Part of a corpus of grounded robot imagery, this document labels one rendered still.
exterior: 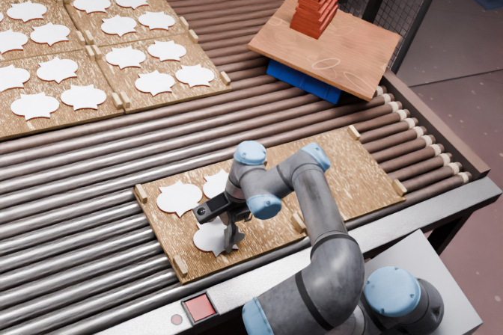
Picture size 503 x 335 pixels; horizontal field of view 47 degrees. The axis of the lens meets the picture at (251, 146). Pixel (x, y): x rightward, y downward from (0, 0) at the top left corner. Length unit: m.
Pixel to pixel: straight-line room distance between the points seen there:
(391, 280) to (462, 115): 2.84
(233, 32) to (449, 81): 2.32
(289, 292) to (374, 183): 1.00
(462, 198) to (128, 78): 1.24
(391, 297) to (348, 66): 1.08
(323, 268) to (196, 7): 1.72
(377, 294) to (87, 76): 1.24
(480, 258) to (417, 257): 1.69
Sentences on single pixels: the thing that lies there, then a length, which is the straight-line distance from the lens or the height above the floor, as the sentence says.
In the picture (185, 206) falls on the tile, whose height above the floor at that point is 0.95.
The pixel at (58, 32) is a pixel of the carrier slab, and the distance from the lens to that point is 2.27.
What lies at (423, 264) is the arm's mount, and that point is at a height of 1.08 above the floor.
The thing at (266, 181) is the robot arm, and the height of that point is 1.29.
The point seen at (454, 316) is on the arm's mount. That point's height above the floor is 1.08.
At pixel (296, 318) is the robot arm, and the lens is 1.03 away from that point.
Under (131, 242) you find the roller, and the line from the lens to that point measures 1.65.
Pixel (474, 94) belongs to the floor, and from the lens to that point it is 4.43.
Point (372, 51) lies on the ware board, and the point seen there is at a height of 1.04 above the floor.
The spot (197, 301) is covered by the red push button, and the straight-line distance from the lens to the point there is 1.55.
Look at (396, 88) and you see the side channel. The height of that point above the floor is 0.95.
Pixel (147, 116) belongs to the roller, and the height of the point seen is 0.92.
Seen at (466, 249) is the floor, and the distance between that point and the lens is 3.32.
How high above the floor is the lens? 2.28
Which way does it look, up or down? 44 degrees down
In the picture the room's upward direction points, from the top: 17 degrees clockwise
